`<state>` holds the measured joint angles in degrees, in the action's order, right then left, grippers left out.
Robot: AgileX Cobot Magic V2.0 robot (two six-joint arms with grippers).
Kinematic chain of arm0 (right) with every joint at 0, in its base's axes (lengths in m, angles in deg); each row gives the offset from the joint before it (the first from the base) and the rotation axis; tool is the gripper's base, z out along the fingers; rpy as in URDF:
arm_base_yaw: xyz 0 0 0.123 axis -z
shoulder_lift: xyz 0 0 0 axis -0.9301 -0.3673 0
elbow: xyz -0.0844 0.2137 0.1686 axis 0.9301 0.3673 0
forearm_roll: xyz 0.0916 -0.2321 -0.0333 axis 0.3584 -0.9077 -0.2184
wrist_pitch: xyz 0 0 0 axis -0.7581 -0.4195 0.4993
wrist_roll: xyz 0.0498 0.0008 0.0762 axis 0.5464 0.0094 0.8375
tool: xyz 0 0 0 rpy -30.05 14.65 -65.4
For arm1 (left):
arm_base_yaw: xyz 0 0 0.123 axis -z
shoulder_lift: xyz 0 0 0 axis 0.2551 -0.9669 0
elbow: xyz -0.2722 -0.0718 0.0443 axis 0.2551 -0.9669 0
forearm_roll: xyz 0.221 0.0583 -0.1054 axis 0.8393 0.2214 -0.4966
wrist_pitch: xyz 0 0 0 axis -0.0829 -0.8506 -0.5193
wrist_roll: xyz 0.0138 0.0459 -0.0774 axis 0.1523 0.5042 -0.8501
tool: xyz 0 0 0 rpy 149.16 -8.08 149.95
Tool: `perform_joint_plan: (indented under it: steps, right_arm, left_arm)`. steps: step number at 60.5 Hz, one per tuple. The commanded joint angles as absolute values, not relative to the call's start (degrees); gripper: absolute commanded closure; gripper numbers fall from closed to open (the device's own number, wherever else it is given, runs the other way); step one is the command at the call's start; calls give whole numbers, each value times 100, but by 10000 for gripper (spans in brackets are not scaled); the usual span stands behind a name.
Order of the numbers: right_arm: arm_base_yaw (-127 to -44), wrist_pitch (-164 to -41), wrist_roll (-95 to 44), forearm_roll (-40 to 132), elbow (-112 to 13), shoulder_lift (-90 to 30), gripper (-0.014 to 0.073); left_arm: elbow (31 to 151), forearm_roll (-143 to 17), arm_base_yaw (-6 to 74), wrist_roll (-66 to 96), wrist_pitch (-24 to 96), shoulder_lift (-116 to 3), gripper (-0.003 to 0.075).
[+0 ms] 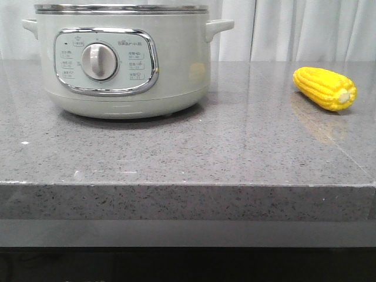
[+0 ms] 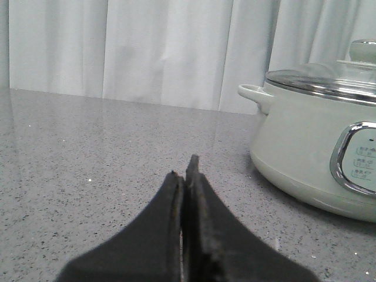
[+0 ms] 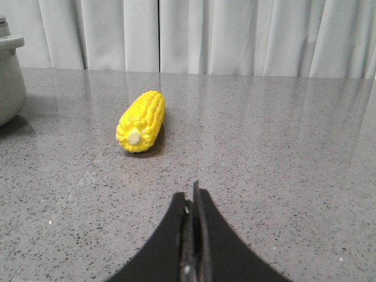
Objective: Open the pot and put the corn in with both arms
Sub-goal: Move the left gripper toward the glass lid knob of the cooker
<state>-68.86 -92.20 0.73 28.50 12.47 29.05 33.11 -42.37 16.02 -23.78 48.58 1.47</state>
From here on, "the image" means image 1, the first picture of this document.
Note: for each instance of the yellow corn cob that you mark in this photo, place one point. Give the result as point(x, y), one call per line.
point(329, 90)

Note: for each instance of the pale green electric cooking pot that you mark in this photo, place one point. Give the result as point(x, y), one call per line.
point(113, 61)

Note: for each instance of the white curtain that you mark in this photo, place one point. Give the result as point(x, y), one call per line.
point(263, 31)

